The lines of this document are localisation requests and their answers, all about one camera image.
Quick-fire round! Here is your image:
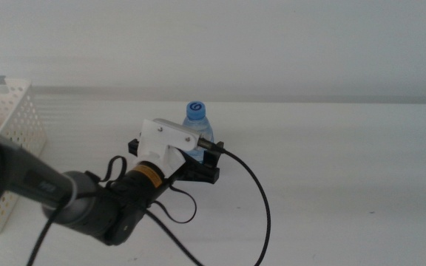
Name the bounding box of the small water bottle blue cap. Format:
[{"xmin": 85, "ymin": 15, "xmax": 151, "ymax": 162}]
[{"xmin": 182, "ymin": 100, "xmax": 215, "ymax": 163}]

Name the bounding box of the white perforated plastic basket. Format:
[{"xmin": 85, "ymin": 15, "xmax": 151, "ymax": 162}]
[{"xmin": 0, "ymin": 77, "xmax": 47, "ymax": 236}]

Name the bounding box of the thin black left arm wire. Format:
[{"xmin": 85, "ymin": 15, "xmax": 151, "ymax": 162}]
[{"xmin": 101, "ymin": 154, "xmax": 198, "ymax": 225}]

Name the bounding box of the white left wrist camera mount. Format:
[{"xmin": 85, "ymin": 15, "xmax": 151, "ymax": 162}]
[{"xmin": 135, "ymin": 117, "xmax": 202, "ymax": 174}]

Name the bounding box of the black left camera cable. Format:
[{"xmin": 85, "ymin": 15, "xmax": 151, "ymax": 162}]
[{"xmin": 26, "ymin": 137, "xmax": 272, "ymax": 266}]

